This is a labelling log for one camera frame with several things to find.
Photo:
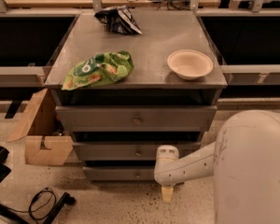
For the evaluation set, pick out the black stand leg left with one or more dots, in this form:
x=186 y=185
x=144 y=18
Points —
x=10 y=215

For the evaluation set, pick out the grey drawer cabinet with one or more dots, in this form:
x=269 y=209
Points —
x=151 y=82

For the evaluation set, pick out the cardboard box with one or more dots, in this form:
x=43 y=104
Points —
x=37 y=125

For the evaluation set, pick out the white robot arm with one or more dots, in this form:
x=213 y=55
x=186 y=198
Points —
x=244 y=162

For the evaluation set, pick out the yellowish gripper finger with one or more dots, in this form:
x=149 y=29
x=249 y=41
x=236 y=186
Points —
x=167 y=193

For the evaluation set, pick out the grey bottom drawer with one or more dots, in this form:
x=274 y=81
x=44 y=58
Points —
x=119 y=174

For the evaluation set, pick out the white paper bowl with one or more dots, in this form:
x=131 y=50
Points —
x=190 y=64

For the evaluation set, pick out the dark blue chip bag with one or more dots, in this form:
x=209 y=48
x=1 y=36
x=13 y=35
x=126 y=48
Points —
x=118 y=20

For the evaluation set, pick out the grey top drawer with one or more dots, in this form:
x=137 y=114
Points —
x=127 y=118

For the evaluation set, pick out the grey drawer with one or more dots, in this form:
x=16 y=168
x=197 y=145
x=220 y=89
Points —
x=127 y=151
x=119 y=174
x=127 y=118

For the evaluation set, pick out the grey middle drawer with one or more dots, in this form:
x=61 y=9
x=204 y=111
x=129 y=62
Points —
x=127 y=151

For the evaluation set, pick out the green chip bag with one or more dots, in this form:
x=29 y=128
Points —
x=99 y=70

